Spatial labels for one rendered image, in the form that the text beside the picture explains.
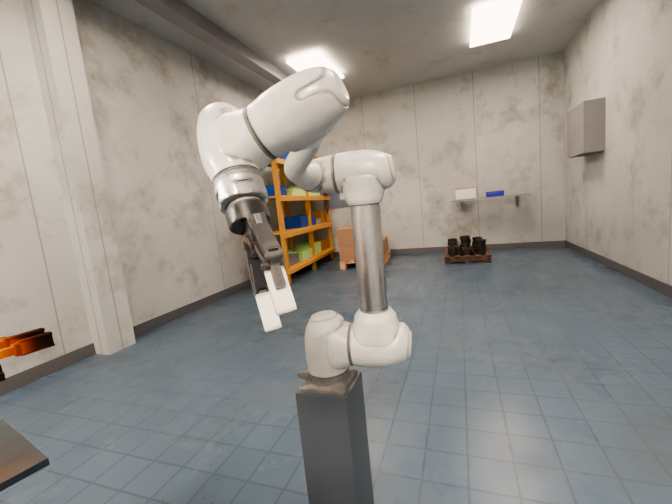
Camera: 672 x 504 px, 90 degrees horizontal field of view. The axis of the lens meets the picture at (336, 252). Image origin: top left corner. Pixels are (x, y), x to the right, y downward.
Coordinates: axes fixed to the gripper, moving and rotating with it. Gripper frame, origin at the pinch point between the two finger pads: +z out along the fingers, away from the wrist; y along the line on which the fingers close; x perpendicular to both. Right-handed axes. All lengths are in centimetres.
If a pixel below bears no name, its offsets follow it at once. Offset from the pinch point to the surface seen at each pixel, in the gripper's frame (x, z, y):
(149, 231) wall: -46, -209, -374
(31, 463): -58, 8, -67
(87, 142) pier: -76, -264, -270
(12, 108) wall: -121, -282, -243
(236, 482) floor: -12, 48, -144
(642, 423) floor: 182, 93, -84
